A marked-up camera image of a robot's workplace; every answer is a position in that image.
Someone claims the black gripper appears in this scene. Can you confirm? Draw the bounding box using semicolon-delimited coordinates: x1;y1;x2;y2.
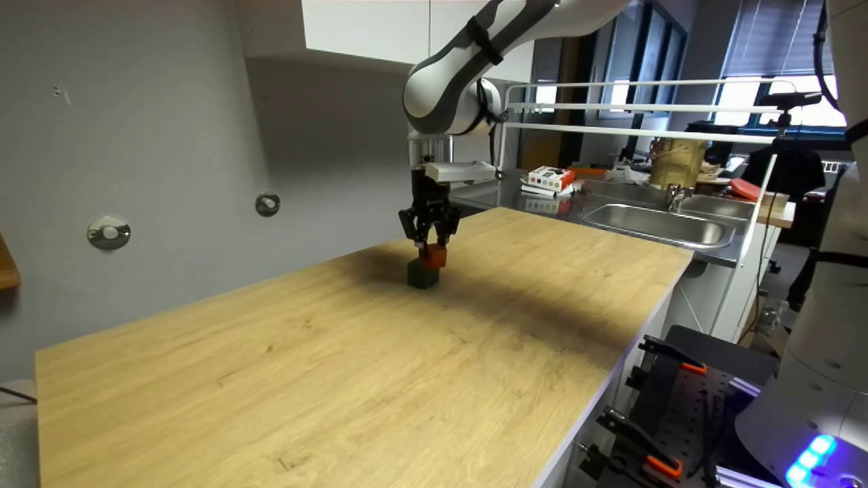
395;165;463;252

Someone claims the small orange cube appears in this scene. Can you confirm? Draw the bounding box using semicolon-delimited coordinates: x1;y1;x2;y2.
419;241;450;272

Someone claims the small green cube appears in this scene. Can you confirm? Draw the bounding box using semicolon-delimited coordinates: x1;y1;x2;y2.
405;258;444;294

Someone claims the white red box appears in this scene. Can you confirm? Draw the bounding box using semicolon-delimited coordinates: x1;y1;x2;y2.
522;163;585;199

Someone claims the stainless steel sink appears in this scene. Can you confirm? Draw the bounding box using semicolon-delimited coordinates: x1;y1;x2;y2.
584;199;740;252

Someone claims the yellowish plastic container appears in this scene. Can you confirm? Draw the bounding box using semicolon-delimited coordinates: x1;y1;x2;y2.
649;140;710;192

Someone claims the red flat object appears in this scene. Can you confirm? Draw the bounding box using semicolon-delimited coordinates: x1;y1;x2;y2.
728;178;766;205

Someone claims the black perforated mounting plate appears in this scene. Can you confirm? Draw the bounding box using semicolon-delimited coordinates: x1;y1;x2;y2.
621;323;782;488

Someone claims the black office chair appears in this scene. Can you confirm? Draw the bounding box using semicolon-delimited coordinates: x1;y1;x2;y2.
740;141;827;205

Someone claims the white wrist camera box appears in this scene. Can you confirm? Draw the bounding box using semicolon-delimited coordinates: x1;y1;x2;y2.
424;159;501;188

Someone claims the small round wall socket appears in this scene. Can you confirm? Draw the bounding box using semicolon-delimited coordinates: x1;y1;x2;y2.
253;191;284;221

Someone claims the white wall cabinet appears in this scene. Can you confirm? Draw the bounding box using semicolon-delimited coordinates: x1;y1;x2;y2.
299;0;537;85

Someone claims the large round wall socket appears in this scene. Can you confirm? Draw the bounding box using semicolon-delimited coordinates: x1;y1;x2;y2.
84;213;135;256

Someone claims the black camera on tripod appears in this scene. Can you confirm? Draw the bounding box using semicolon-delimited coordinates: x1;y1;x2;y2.
751;87;825;131

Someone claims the thin black cable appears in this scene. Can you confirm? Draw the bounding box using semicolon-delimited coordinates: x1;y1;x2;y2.
0;386;40;407

